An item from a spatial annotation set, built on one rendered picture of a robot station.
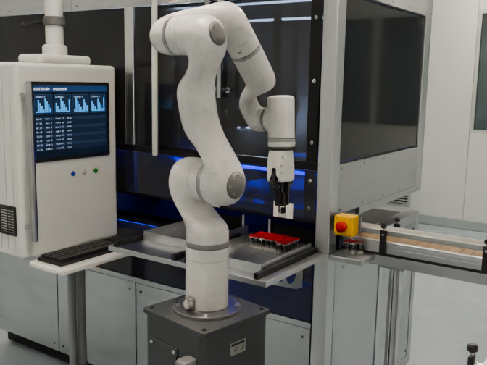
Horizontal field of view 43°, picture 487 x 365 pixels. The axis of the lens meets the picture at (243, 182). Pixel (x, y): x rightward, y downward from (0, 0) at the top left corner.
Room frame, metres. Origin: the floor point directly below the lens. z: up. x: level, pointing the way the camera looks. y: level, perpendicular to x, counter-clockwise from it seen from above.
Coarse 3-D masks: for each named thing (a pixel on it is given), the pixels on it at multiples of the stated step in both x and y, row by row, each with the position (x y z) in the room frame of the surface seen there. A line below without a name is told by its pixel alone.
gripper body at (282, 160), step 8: (272, 152) 1.84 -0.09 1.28; (280, 152) 1.83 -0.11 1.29; (288, 152) 1.86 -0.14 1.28; (272, 160) 1.84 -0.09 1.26; (280, 160) 1.83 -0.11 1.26; (288, 160) 1.86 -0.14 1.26; (272, 168) 1.84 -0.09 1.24; (280, 168) 1.83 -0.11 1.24; (288, 168) 1.86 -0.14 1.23; (280, 176) 1.82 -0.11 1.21; (288, 176) 1.86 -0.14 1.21
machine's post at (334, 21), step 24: (336, 0) 2.16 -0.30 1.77; (336, 24) 2.16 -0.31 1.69; (336, 48) 2.16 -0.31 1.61; (336, 72) 2.16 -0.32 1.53; (336, 96) 2.17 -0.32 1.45; (336, 120) 2.18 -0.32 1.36; (336, 144) 2.18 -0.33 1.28; (336, 168) 2.19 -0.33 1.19; (336, 192) 2.20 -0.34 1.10; (312, 312) 2.19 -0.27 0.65; (312, 336) 2.19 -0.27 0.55; (312, 360) 2.18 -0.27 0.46
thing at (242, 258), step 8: (232, 240) 2.21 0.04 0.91; (240, 240) 2.26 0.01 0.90; (248, 240) 2.30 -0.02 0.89; (232, 248) 2.21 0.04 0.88; (240, 248) 2.21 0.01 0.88; (248, 248) 2.21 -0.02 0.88; (256, 248) 2.21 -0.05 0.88; (296, 248) 2.10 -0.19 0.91; (304, 248) 2.14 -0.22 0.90; (232, 256) 2.10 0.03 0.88; (240, 256) 2.10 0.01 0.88; (248, 256) 2.10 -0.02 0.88; (256, 256) 2.11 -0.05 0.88; (264, 256) 2.11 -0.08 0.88; (272, 256) 2.11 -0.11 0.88; (280, 256) 2.00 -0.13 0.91; (288, 256) 2.05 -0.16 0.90; (232, 264) 1.97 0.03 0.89; (240, 264) 1.95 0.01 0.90; (248, 264) 1.93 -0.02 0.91; (256, 264) 1.91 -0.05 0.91; (264, 264) 1.92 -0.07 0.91; (272, 264) 1.96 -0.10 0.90
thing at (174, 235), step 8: (176, 224) 2.47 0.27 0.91; (184, 224) 2.51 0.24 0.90; (144, 232) 2.31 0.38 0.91; (152, 232) 2.29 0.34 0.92; (160, 232) 2.39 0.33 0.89; (168, 232) 2.43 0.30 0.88; (176, 232) 2.43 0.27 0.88; (184, 232) 2.43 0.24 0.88; (232, 232) 2.36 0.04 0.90; (240, 232) 2.40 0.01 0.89; (152, 240) 2.29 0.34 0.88; (160, 240) 2.27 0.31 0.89; (168, 240) 2.24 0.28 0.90; (176, 240) 2.22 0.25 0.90; (184, 240) 2.20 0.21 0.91
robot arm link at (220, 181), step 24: (168, 24) 1.58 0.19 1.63; (192, 24) 1.52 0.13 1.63; (216, 24) 1.52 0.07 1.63; (192, 48) 1.52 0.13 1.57; (216, 48) 1.52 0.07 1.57; (192, 72) 1.54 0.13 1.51; (216, 72) 1.59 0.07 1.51; (192, 96) 1.57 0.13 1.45; (192, 120) 1.58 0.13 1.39; (216, 120) 1.60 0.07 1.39; (216, 144) 1.58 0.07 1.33; (216, 168) 1.56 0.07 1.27; (240, 168) 1.61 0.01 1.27; (216, 192) 1.56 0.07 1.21; (240, 192) 1.59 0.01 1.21
